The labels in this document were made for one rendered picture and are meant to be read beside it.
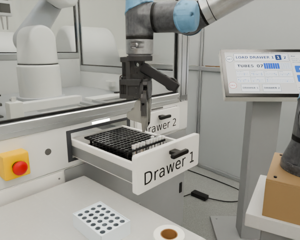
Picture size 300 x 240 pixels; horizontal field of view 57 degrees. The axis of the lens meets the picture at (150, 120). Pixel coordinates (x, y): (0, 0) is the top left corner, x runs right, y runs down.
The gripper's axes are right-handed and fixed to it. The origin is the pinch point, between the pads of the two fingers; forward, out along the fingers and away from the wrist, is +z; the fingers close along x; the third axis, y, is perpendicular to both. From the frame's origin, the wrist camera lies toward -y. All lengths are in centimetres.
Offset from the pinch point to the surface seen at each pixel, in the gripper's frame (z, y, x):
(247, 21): -44, -54, -173
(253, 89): -2, -43, -73
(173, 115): 9, -4, -52
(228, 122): 44, -46, -180
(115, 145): 7.9, 10.9, -3.6
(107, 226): 18.4, 5.5, 22.6
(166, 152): 7.1, -6.1, 1.9
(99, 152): 9.1, 15.0, 0.2
